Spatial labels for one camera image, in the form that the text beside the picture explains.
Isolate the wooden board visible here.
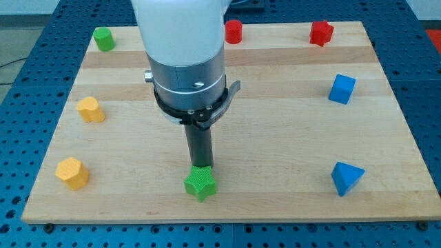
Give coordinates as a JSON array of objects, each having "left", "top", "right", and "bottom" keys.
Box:
[{"left": 22, "top": 21, "right": 440, "bottom": 224}]

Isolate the red star block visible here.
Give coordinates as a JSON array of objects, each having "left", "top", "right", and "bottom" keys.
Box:
[{"left": 309, "top": 20, "right": 334, "bottom": 47}]

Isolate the black cable on floor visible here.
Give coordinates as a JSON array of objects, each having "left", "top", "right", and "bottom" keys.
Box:
[{"left": 0, "top": 57, "right": 28, "bottom": 86}]

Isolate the red cylinder block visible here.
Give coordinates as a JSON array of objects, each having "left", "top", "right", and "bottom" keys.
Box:
[{"left": 225, "top": 19, "right": 243, "bottom": 44}]

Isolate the green star block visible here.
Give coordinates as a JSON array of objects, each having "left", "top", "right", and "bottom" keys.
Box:
[{"left": 184, "top": 166, "right": 216, "bottom": 203}]

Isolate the green cylinder block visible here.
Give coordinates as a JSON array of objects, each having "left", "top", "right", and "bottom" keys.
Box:
[{"left": 93, "top": 27, "right": 116, "bottom": 52}]

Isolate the blue triangular block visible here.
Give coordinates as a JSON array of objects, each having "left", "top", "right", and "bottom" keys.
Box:
[{"left": 331, "top": 162, "right": 365, "bottom": 197}]

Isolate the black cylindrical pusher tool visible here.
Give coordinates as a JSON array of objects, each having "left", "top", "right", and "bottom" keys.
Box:
[{"left": 185, "top": 125, "right": 214, "bottom": 167}]

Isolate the yellow heart block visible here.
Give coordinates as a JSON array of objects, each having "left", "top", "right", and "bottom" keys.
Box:
[{"left": 76, "top": 96, "right": 105, "bottom": 123}]

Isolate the yellow hexagon block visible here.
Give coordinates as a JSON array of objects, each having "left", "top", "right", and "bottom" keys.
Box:
[{"left": 55, "top": 157, "right": 90, "bottom": 191}]

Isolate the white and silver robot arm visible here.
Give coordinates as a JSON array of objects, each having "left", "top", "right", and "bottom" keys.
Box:
[{"left": 132, "top": 0, "right": 240, "bottom": 130}]

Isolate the blue cube block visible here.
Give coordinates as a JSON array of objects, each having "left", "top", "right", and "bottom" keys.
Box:
[{"left": 328, "top": 74, "right": 356, "bottom": 105}]

